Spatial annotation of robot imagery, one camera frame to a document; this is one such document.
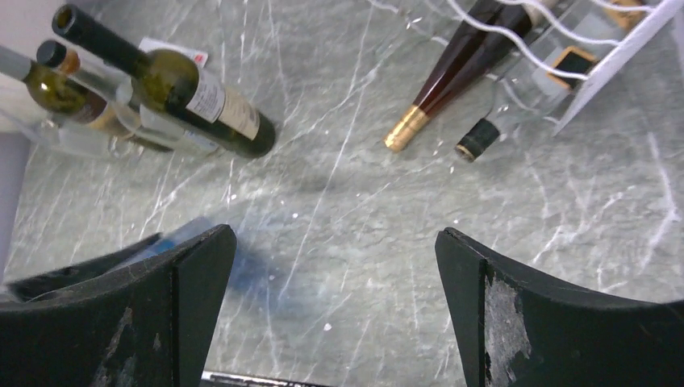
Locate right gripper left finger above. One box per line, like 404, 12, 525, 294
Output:
1, 224, 237, 386

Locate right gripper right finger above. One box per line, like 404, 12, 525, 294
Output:
435, 227, 683, 386

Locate clear bottle black cap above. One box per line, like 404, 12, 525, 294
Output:
35, 40, 222, 157

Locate dark primitivo wine bottle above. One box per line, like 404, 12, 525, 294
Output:
1, 46, 172, 153

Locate dark green wine bottle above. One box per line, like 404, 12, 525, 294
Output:
52, 3, 276, 159

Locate clear blue label bottle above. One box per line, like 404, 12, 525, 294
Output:
111, 216, 215, 272

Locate clear glass bottle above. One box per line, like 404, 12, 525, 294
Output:
1, 110, 144, 160

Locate dark bottle black cap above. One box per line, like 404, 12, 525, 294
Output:
455, 41, 606, 162

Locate slim amber gold-capped bottle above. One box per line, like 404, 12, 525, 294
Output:
383, 0, 544, 152

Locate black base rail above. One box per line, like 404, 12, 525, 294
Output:
199, 370, 326, 387

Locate white wire wine rack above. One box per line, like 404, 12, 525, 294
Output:
369, 0, 684, 137

